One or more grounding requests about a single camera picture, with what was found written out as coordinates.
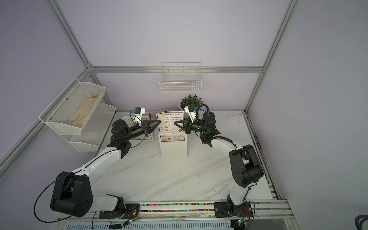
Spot white two-tier mesh shelf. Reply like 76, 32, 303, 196
39, 78, 116, 152

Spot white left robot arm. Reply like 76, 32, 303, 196
50, 119, 161, 218

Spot beige cloth in shelf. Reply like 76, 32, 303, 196
68, 93, 101, 128

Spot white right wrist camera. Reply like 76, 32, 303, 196
184, 105, 197, 123

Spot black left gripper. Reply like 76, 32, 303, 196
125, 120, 161, 142

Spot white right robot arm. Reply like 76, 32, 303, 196
174, 104, 264, 218

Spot dim sum menu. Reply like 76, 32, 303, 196
156, 111, 185, 142
123, 116, 153, 141

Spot white acrylic menu holder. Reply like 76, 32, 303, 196
158, 134, 188, 160
123, 117, 153, 141

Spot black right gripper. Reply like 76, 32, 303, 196
175, 117, 208, 135

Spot white wire wall basket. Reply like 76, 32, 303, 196
159, 62, 202, 93

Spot potted green plant white pot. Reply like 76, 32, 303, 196
179, 94, 203, 111

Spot aluminium frame profiles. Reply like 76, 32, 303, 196
1, 1, 300, 181

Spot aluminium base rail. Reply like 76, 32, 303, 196
52, 200, 300, 230

